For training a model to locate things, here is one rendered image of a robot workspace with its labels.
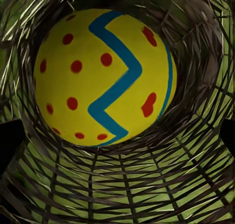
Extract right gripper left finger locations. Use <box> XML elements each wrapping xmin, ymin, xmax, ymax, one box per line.
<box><xmin>0</xmin><ymin>119</ymin><xmax>26</xmax><ymax>178</ymax></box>

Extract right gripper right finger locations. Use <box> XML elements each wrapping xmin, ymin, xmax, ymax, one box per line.
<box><xmin>219</xmin><ymin>118</ymin><xmax>235</xmax><ymax>158</ymax></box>

